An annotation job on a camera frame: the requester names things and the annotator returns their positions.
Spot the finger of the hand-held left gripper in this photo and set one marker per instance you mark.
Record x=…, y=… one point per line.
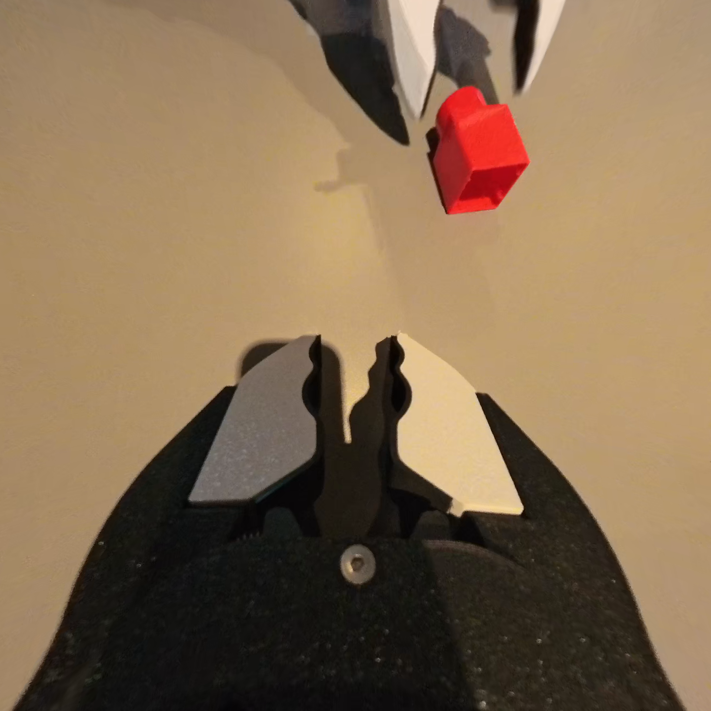
x=541, y=33
x=414, y=50

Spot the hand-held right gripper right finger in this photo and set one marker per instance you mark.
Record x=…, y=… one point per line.
x=450, y=439

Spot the red mega block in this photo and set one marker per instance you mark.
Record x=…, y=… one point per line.
x=477, y=155

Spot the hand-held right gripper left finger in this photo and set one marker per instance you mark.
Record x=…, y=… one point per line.
x=261, y=427

